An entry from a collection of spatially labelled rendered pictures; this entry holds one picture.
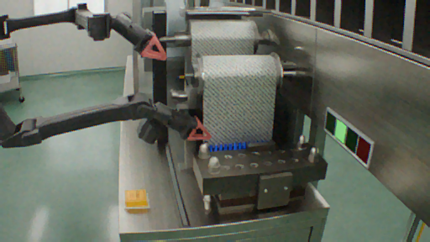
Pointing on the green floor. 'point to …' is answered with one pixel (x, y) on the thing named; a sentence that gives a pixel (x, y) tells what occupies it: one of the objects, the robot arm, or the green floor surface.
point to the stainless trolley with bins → (9, 71)
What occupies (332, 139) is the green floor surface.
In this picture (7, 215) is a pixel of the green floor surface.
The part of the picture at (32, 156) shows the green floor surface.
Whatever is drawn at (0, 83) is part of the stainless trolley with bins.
